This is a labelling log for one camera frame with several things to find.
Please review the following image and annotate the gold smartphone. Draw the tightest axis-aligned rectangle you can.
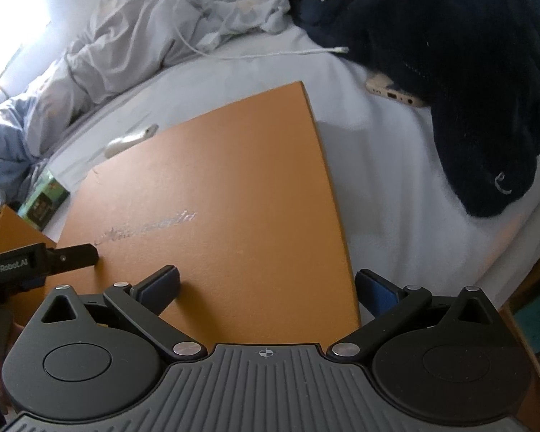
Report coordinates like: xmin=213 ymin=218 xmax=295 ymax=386
xmin=365 ymin=71 xmax=428 ymax=108

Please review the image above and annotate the dark navy printed hoodie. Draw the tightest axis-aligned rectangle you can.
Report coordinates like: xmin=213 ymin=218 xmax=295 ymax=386
xmin=270 ymin=0 xmax=540 ymax=219

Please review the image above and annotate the white charging cable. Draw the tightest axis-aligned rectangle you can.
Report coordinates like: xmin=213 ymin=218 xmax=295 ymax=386
xmin=170 ymin=0 xmax=350 ymax=60

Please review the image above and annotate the white bed sheet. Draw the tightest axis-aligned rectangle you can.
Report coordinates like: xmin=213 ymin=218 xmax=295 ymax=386
xmin=40 ymin=22 xmax=540 ymax=325

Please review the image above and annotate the small white case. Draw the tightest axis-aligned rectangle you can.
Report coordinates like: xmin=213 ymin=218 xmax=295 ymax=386
xmin=104 ymin=123 xmax=159 ymax=158

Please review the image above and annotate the green printed packet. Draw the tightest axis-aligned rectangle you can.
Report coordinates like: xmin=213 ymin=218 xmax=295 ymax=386
xmin=17 ymin=168 xmax=71 ymax=231

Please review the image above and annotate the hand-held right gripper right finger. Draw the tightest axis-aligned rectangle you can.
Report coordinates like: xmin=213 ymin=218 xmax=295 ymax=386
xmin=327 ymin=269 xmax=501 ymax=364

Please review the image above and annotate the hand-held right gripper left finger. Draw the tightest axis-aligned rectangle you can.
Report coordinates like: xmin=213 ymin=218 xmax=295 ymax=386
xmin=40 ymin=266 xmax=207 ymax=363

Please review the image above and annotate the small orange cardboard box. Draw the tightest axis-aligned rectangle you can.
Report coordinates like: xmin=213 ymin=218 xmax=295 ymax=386
xmin=0 ymin=204 xmax=58 ymax=259

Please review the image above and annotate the wooden bed frame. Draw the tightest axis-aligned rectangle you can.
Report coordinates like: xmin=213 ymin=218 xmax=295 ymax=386
xmin=499 ymin=234 xmax=540 ymax=432

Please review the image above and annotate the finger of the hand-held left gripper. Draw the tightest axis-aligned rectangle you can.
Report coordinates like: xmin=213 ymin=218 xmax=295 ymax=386
xmin=46 ymin=243 xmax=100 ymax=275

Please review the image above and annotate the crumpled white duvet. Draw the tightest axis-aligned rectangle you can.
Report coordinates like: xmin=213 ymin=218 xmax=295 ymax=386
xmin=0 ymin=0 xmax=294 ymax=210

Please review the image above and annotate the large orange cardboard box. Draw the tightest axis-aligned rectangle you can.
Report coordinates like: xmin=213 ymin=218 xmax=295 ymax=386
xmin=44 ymin=80 xmax=361 ymax=348

